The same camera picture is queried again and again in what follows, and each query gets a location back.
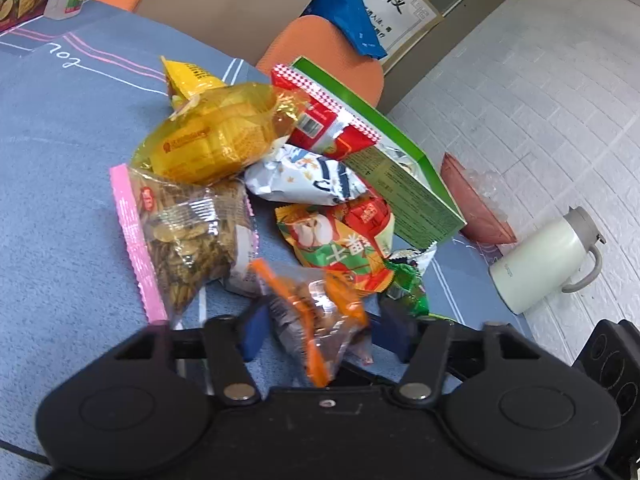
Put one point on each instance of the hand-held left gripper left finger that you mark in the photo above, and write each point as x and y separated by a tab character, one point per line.
255	332

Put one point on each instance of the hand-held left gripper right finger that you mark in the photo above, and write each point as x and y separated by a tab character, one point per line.
397	332

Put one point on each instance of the orange-sealed clear snack packet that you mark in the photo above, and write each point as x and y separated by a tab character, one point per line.
320	317

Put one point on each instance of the green cardboard box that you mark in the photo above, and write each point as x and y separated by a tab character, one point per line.
415	195

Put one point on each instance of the red checkered-edge snack bag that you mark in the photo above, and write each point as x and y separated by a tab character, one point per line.
320	120

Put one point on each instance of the green candy packet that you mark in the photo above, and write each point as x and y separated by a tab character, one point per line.
412	290

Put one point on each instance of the red and green snack packet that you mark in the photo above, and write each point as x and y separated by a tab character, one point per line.
340	245

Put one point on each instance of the pink-edged clear seed bag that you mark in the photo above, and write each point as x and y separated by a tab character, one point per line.
190	240

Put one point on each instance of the red-brown bowl with plastic wrap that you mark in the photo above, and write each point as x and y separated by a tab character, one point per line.
475	205

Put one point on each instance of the white thermos jug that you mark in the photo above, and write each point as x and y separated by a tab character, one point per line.
537	260

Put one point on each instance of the white snack packet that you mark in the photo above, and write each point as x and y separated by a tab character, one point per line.
305	175

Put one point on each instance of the large yellow snack bag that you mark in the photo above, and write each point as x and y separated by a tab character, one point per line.
215	135

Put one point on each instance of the blue striped tablecloth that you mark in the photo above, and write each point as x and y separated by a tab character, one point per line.
60	185

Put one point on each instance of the small yellow snack packet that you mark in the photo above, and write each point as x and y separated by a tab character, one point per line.
190	77

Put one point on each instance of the framed calligraphy poster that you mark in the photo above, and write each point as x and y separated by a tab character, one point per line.
395	5

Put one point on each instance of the blue plastic bag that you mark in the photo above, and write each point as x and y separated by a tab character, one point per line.
350	5

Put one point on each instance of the brown cardboard box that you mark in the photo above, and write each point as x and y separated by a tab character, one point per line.
225	0

